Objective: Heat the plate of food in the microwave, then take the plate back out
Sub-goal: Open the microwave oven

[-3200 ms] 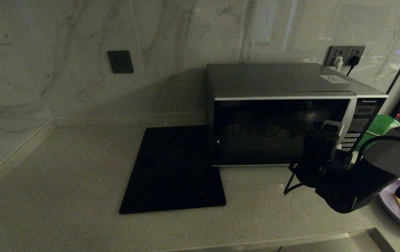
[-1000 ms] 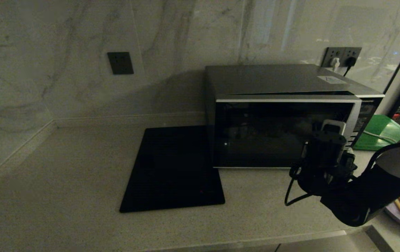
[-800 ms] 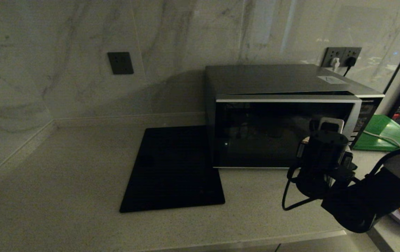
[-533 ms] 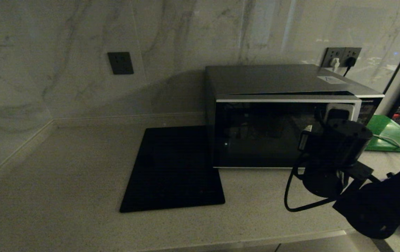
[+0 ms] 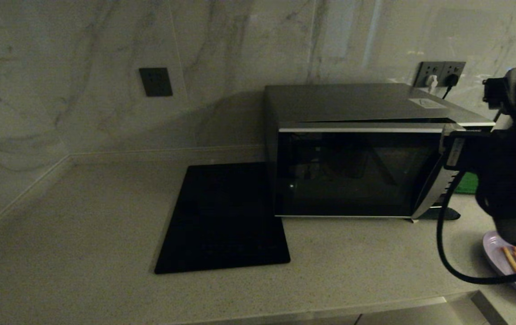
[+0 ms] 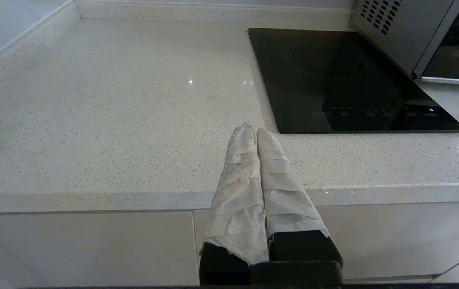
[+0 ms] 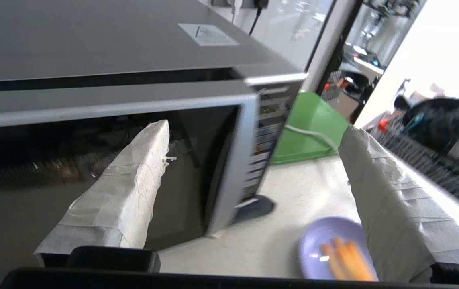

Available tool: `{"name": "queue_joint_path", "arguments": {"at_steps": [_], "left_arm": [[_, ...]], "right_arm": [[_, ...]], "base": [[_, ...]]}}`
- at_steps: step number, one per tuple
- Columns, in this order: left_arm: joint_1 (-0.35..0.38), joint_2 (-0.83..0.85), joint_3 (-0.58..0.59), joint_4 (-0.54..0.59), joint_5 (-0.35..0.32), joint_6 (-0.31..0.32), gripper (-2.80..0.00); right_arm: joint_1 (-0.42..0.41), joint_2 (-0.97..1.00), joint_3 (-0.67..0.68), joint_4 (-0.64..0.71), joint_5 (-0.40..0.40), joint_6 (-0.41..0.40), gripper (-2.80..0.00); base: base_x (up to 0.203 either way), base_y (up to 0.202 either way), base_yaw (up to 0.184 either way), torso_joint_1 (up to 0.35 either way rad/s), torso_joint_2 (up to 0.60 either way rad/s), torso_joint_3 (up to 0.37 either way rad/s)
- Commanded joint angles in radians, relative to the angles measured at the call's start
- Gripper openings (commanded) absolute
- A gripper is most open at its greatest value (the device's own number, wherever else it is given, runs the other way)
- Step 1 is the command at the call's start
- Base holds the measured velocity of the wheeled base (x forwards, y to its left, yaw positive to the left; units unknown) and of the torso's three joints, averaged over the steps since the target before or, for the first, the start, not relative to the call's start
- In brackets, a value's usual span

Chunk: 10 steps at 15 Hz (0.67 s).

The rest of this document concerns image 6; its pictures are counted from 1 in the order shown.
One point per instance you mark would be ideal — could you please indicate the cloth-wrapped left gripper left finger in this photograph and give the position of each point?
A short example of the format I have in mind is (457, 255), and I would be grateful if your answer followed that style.
(237, 200)

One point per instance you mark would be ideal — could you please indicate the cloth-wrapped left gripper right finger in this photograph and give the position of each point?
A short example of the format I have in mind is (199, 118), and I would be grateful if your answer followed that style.
(285, 196)

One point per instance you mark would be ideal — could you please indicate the silver black microwave oven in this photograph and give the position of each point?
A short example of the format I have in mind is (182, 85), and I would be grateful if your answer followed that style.
(402, 32)

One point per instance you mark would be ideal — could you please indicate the black glass induction cooktop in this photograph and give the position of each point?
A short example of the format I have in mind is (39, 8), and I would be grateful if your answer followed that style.
(333, 80)

